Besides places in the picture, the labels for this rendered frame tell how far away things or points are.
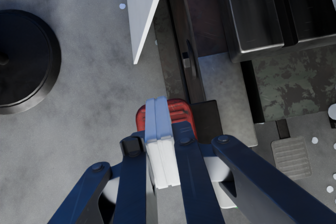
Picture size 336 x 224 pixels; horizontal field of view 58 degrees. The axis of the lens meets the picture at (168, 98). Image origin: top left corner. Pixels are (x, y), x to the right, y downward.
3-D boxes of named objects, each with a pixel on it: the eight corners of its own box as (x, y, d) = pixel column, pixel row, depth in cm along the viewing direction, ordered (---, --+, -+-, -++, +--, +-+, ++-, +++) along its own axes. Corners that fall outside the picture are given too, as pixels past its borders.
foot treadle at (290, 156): (305, 173, 93) (313, 176, 88) (273, 179, 93) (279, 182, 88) (263, -6, 100) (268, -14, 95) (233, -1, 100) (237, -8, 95)
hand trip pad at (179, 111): (197, 156, 38) (202, 162, 31) (150, 165, 38) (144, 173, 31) (186, 102, 39) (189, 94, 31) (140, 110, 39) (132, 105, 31)
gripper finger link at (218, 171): (177, 165, 14) (240, 152, 14) (170, 123, 19) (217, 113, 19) (183, 192, 15) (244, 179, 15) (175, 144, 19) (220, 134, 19)
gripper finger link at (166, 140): (158, 139, 15) (172, 136, 15) (155, 96, 22) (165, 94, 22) (170, 187, 16) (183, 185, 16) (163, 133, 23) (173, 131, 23)
